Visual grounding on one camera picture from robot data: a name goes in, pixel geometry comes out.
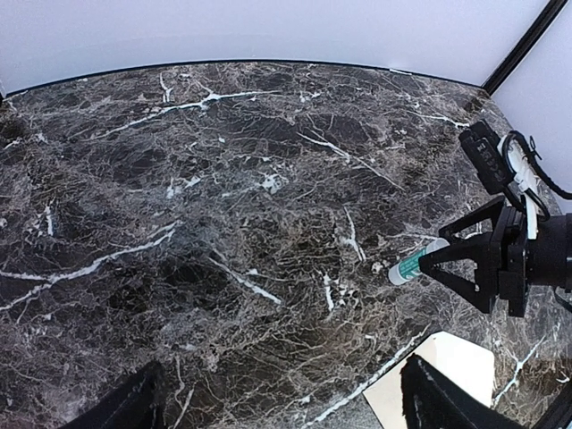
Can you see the beige paper envelope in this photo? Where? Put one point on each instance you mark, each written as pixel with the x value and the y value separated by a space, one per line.
pixel 442 366

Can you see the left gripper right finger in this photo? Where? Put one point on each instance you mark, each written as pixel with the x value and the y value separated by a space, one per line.
pixel 447 402

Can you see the white green glue stick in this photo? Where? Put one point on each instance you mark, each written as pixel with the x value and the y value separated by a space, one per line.
pixel 408 269

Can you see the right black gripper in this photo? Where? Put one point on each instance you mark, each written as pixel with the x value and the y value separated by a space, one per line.
pixel 467 266

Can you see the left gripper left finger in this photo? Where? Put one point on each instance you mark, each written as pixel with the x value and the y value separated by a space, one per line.
pixel 139 402

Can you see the right black frame post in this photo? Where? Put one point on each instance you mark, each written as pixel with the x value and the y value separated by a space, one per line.
pixel 518 53

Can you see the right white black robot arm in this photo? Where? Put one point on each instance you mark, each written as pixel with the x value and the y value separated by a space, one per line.
pixel 548 256

